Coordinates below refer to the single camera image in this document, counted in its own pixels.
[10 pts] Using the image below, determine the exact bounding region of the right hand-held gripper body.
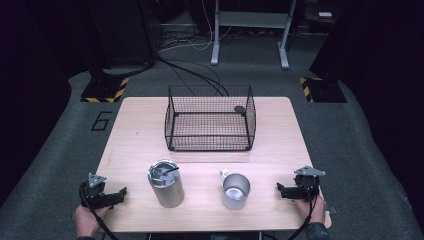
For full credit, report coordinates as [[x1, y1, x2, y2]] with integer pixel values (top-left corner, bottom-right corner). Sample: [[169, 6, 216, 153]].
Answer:
[[285, 165, 327, 203]]

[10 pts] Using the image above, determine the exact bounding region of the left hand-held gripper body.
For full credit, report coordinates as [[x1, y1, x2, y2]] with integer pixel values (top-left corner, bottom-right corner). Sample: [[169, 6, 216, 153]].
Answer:
[[79, 172, 116, 211]]

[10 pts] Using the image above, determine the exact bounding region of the steel tumbler with straw lid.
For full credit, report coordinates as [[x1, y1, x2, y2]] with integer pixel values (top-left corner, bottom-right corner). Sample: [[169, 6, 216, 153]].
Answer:
[[146, 158, 186, 209]]

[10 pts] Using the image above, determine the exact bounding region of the silver metal mug with handle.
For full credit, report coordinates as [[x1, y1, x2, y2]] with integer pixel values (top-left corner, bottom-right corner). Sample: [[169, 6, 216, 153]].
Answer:
[[219, 168, 252, 211]]

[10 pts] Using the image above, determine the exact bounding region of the black wire mesh basket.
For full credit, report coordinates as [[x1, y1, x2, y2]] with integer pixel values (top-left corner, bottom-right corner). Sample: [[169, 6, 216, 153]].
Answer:
[[164, 84, 257, 152]]

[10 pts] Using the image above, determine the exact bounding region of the person's right hand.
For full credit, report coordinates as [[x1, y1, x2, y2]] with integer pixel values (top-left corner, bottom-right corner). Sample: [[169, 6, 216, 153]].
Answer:
[[294, 194, 327, 225]]

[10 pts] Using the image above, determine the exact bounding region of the person's left hand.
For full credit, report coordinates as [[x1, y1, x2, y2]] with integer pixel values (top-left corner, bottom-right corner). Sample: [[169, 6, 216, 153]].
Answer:
[[74, 203, 112, 239]]

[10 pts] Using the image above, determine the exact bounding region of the black base with yellow stripes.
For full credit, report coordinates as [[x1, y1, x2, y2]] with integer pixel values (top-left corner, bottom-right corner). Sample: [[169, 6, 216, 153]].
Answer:
[[298, 76, 348, 104], [80, 76, 131, 104]]

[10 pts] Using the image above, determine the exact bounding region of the black cabinet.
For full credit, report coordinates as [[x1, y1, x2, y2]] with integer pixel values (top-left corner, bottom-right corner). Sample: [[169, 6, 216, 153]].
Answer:
[[85, 0, 158, 69]]

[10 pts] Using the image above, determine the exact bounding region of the left hand-held gripper black cable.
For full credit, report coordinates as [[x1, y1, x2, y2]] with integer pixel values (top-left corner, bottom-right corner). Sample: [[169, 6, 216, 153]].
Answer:
[[79, 181, 120, 240]]

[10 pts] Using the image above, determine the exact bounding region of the hand-held gripper black cable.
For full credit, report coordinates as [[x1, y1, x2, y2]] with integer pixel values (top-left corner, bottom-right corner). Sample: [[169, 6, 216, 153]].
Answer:
[[79, 181, 120, 240], [287, 194, 318, 240]]

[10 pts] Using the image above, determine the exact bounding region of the right hand-held gripper black cable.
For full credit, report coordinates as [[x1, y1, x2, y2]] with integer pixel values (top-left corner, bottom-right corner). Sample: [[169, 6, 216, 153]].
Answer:
[[287, 194, 318, 240]]

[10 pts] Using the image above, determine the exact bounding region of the black floor cable bundle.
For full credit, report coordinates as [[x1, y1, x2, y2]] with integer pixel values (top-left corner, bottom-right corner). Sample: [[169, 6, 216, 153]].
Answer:
[[155, 54, 230, 98]]

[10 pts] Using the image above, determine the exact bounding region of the white floor cable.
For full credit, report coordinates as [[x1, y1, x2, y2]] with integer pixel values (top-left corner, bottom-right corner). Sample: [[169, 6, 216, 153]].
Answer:
[[158, 0, 234, 53]]

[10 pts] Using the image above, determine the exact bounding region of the white metal desk frame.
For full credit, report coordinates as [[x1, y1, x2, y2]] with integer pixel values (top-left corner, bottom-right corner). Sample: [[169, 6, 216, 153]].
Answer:
[[210, 0, 298, 71]]

